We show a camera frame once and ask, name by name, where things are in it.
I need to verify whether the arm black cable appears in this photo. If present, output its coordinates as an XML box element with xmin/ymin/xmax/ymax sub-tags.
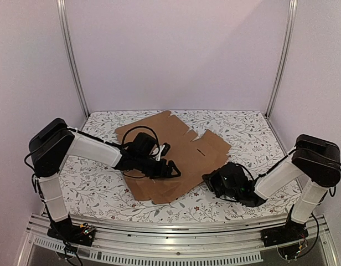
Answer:
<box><xmin>122</xmin><ymin>126</ymin><xmax>161</xmax><ymax>150</ymax></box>
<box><xmin>242</xmin><ymin>149</ymin><xmax>296</xmax><ymax>189</ymax></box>

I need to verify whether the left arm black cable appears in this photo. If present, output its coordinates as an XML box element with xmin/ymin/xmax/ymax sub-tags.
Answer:
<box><xmin>122</xmin><ymin>126</ymin><xmax>161</xmax><ymax>150</ymax></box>

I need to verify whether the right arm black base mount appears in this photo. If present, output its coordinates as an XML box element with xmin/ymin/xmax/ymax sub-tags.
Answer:
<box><xmin>261</xmin><ymin>221</ymin><xmax>309</xmax><ymax>260</ymax></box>

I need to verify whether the left aluminium frame post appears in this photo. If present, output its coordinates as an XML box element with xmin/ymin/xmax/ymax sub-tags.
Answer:
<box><xmin>56</xmin><ymin>0</ymin><xmax>90</xmax><ymax>118</ymax></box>

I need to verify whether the right aluminium frame post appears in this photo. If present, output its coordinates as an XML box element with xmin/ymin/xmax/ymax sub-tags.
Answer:
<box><xmin>265</xmin><ymin>0</ymin><xmax>298</xmax><ymax>120</ymax></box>

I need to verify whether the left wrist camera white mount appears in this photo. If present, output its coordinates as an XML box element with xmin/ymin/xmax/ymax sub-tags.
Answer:
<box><xmin>151</xmin><ymin>145</ymin><xmax>165</xmax><ymax>161</ymax></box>

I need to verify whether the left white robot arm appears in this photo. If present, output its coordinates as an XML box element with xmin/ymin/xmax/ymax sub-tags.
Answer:
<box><xmin>25</xmin><ymin>118</ymin><xmax>181</xmax><ymax>241</ymax></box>

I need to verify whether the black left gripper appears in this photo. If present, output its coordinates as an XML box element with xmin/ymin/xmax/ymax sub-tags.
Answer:
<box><xmin>135</xmin><ymin>155</ymin><xmax>181</xmax><ymax>180</ymax></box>

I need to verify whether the floral patterned table mat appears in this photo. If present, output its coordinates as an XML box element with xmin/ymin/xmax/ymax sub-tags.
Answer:
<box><xmin>60</xmin><ymin>110</ymin><xmax>301</xmax><ymax>224</ymax></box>

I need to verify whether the aluminium frame post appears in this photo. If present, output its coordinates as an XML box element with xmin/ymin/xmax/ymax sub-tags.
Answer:
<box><xmin>265</xmin><ymin>0</ymin><xmax>298</xmax><ymax>120</ymax></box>
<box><xmin>56</xmin><ymin>0</ymin><xmax>90</xmax><ymax>118</ymax></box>

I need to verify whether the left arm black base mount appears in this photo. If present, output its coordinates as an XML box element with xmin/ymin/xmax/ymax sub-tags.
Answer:
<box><xmin>47</xmin><ymin>216</ymin><xmax>96</xmax><ymax>247</ymax></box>

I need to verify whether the front aluminium rail base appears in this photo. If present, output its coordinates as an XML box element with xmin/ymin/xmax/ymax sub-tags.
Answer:
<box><xmin>16</xmin><ymin>213</ymin><xmax>340</xmax><ymax>266</ymax></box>

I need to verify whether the brown cardboard box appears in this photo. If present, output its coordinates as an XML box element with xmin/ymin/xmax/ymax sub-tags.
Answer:
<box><xmin>115</xmin><ymin>111</ymin><xmax>231</xmax><ymax>204</ymax></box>

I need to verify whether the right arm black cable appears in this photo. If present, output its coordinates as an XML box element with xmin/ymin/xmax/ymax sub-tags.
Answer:
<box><xmin>242</xmin><ymin>149</ymin><xmax>296</xmax><ymax>189</ymax></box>

